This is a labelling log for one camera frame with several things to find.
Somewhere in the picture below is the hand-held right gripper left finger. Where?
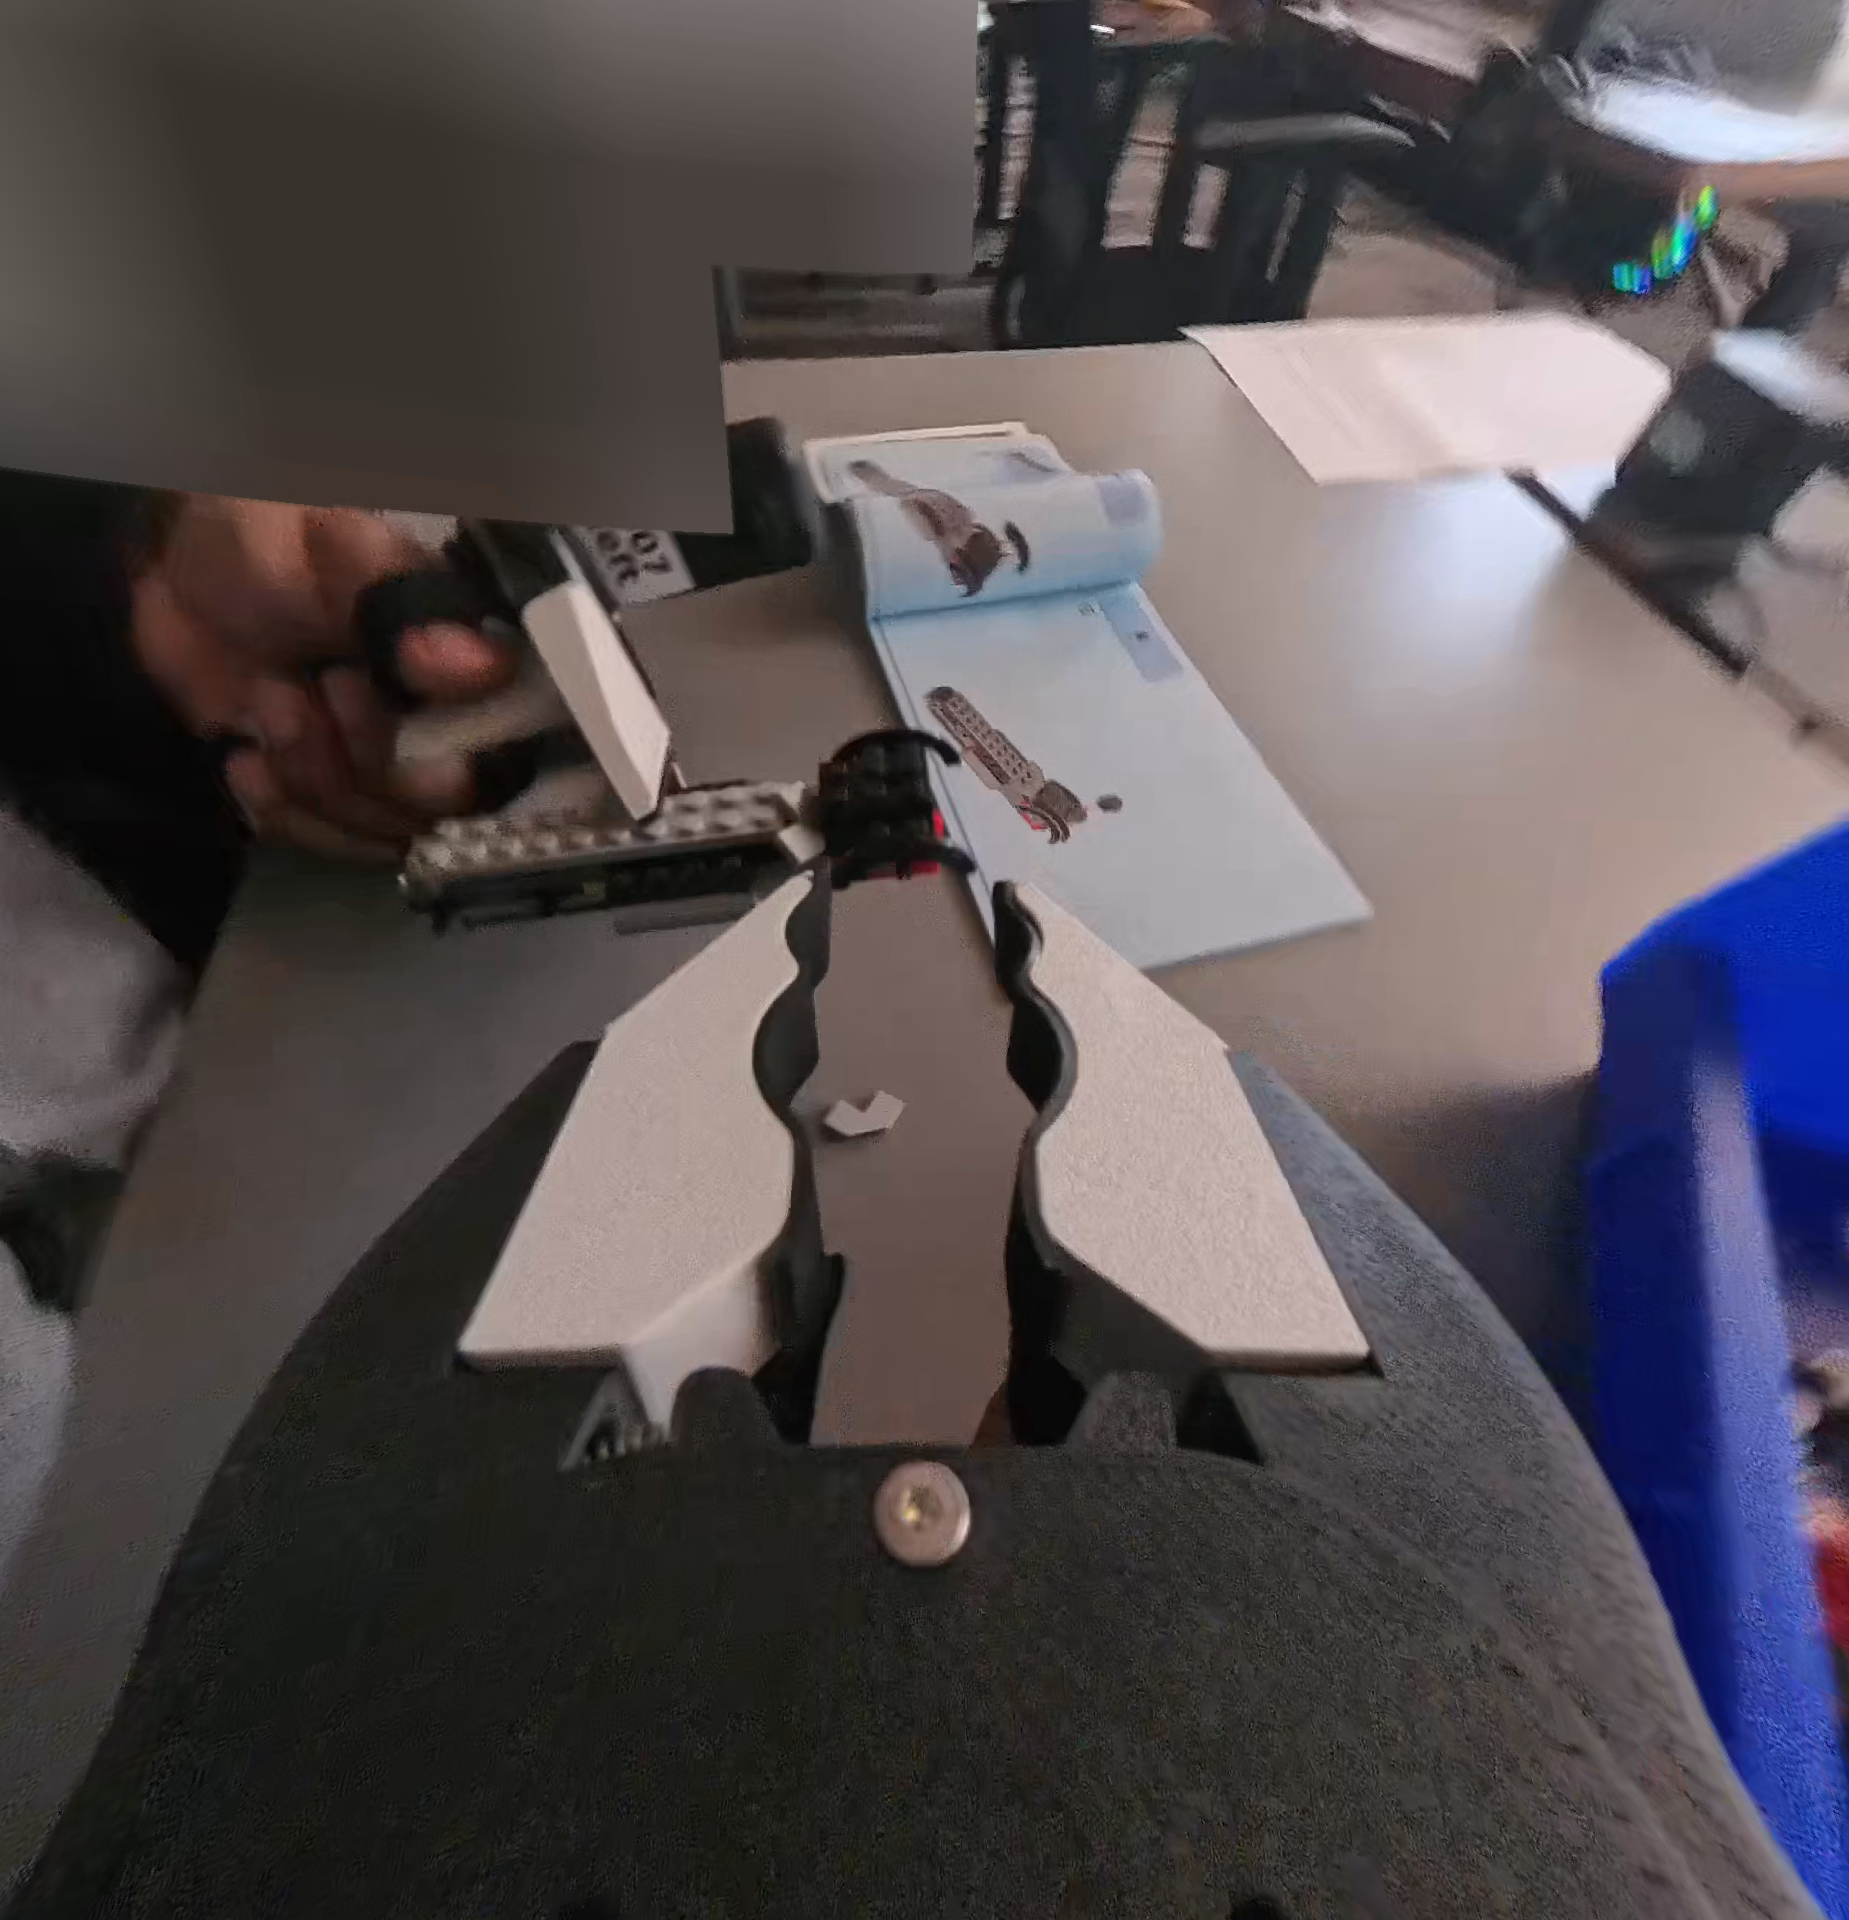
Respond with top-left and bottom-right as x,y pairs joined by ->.
456,874 -> 848,1426

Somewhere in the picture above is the white paper sheet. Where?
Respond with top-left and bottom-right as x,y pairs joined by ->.
1182,313 -> 1674,486

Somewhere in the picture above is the black grey toy brick assembly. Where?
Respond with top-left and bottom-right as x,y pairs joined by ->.
398,731 -> 977,931

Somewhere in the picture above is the person's left forearm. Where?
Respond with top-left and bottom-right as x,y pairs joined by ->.
0,466 -> 251,962

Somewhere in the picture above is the person's left hand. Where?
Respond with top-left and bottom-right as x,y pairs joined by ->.
130,496 -> 522,862

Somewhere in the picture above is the long grey studded brick plate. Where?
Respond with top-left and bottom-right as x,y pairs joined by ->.
402,779 -> 806,903

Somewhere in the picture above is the person's black jacket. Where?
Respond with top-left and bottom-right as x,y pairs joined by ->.
0,1073 -> 128,1319

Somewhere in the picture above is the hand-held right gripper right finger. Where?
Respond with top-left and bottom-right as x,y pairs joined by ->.
990,884 -> 1375,1379

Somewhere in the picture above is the blue plastic storage bin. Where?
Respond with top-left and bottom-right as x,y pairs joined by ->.
1580,801 -> 1849,1920

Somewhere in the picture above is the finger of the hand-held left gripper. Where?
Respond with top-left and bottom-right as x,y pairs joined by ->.
520,579 -> 677,822
388,693 -> 589,788

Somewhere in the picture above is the black office chair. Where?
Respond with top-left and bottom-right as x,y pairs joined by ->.
1000,0 -> 1412,349

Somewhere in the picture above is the pile of toy bricks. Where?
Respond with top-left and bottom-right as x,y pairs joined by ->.
1784,1341 -> 1849,1699

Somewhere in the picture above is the wooden work table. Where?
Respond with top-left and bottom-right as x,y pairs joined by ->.
1553,59 -> 1849,197

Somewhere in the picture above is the person's grey shirt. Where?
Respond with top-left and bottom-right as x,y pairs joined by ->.
0,779 -> 192,1562

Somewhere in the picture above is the black battery charger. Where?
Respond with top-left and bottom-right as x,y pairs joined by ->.
1592,332 -> 1849,579

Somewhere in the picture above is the light blue instruction booklet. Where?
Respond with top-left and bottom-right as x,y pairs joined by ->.
803,426 -> 1374,974

